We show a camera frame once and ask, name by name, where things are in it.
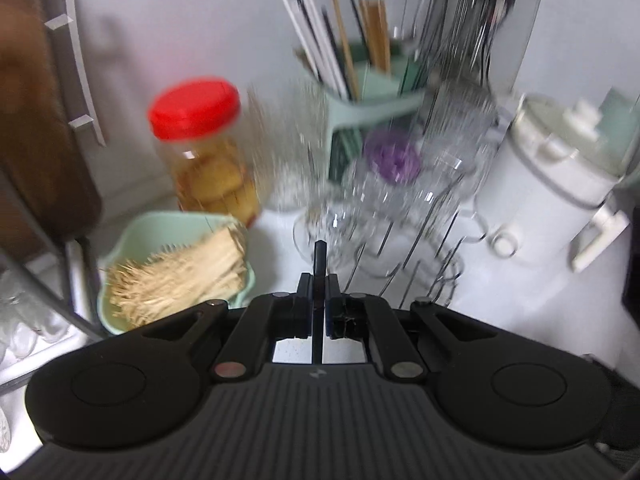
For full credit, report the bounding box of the red-lid plastic jar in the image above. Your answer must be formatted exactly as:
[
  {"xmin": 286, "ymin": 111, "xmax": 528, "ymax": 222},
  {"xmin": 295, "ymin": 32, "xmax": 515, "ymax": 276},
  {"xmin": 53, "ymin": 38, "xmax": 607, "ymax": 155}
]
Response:
[{"xmin": 147, "ymin": 77, "xmax": 261, "ymax": 226}]

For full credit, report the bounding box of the white electric cooker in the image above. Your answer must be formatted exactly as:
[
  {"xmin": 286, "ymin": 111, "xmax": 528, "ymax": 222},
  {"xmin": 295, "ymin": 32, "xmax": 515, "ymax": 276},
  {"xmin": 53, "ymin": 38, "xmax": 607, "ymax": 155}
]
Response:
[{"xmin": 475, "ymin": 92, "xmax": 632, "ymax": 273}]

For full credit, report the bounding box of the wooden cutting board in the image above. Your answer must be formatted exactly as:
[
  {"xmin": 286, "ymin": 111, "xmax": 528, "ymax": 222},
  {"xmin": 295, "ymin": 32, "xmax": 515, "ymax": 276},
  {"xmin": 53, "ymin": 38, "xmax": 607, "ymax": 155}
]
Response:
[{"xmin": 0, "ymin": 0, "xmax": 108, "ymax": 246}]

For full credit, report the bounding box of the black chopstick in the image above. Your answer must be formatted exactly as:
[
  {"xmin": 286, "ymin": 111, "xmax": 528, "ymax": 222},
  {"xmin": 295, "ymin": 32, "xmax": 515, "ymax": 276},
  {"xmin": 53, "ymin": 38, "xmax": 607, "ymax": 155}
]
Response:
[{"xmin": 311, "ymin": 240, "xmax": 328, "ymax": 365}]

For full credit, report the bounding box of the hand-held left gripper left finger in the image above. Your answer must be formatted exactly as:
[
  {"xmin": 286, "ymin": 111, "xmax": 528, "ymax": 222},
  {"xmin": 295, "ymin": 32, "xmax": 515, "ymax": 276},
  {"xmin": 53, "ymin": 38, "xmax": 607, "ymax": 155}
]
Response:
[{"xmin": 142, "ymin": 272, "xmax": 316, "ymax": 381}]

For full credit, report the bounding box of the green utensil holder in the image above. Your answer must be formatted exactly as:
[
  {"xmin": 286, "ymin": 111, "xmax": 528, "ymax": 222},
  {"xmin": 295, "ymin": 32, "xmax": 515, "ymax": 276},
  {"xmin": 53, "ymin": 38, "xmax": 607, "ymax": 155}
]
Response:
[{"xmin": 300, "ymin": 42, "xmax": 431, "ymax": 183}]

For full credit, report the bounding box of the purple round plastic piece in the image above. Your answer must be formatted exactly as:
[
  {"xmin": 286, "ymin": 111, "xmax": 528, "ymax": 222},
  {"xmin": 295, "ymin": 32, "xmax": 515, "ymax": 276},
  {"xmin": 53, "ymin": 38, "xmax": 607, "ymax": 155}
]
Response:
[{"xmin": 362, "ymin": 129, "xmax": 421, "ymax": 183}]

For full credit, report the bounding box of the clear drinking glass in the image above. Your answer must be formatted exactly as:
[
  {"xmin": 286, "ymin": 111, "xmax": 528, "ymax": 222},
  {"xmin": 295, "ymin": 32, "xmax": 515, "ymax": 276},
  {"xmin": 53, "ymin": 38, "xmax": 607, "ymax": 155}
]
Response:
[{"xmin": 10, "ymin": 285, "xmax": 71, "ymax": 356}]

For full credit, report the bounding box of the green plastic basket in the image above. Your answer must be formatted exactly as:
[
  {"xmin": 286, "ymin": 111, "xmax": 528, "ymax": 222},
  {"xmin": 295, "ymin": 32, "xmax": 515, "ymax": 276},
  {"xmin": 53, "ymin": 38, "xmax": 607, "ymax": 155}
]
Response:
[{"xmin": 97, "ymin": 211, "xmax": 257, "ymax": 335}]

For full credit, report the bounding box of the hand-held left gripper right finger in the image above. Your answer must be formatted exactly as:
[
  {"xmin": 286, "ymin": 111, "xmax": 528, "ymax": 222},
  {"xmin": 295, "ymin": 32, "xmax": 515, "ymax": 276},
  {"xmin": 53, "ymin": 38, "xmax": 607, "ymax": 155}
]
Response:
[{"xmin": 324, "ymin": 274, "xmax": 493, "ymax": 381}]

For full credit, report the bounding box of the set of textured glass mugs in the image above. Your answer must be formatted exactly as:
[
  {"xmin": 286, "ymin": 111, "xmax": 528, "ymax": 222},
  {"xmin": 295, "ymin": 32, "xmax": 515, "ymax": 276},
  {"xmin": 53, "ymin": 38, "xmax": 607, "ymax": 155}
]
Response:
[{"xmin": 247, "ymin": 80, "xmax": 501, "ymax": 266}]

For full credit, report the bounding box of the bundle of dried beige strands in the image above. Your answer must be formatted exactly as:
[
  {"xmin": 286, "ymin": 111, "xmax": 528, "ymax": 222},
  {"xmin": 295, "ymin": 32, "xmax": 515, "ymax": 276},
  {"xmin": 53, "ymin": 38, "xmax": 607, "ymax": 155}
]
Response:
[{"xmin": 107, "ymin": 225, "xmax": 249, "ymax": 326}]

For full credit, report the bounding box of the bunch of assorted chopsticks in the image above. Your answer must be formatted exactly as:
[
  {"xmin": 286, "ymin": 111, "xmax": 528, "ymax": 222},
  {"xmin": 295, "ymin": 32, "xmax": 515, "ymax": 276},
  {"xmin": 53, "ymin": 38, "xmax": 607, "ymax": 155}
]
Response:
[{"xmin": 280, "ymin": 0, "xmax": 393, "ymax": 101}]

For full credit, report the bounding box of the row of hanging steel utensils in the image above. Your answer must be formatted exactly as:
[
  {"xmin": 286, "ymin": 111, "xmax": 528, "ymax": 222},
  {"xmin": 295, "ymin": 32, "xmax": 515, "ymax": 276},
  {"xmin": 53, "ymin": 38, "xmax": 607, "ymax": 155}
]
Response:
[{"xmin": 412, "ymin": 0, "xmax": 521, "ymax": 96}]

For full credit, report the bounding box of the steel wire cup rack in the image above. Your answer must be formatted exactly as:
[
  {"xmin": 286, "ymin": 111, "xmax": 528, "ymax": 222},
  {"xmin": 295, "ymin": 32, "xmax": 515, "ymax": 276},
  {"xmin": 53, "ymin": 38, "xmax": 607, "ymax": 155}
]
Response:
[{"xmin": 292, "ymin": 195, "xmax": 488, "ymax": 311}]

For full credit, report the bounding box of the pale green kettle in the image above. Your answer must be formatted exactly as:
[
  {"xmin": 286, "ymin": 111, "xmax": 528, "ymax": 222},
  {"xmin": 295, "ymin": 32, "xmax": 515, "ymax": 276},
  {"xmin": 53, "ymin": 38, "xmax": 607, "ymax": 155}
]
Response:
[{"xmin": 597, "ymin": 85, "xmax": 640, "ymax": 196}]

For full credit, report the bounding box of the dark metal dish rack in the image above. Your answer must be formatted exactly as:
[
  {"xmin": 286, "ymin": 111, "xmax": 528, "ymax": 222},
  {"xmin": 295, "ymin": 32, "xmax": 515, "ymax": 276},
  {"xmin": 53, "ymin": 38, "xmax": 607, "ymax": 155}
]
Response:
[{"xmin": 0, "ymin": 160, "xmax": 108, "ymax": 341}]

